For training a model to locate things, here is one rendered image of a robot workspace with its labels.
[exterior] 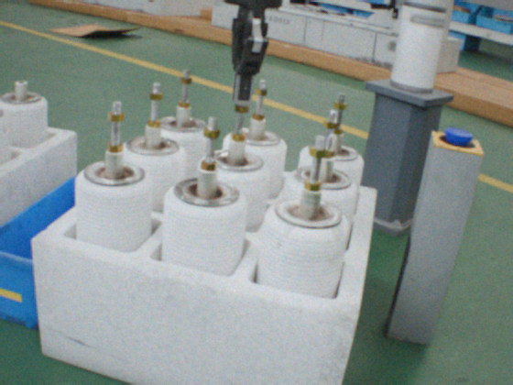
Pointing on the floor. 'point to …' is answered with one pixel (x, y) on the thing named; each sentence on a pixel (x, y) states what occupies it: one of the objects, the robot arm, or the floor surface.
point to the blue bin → (13, 233)
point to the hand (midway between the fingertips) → (243, 88)
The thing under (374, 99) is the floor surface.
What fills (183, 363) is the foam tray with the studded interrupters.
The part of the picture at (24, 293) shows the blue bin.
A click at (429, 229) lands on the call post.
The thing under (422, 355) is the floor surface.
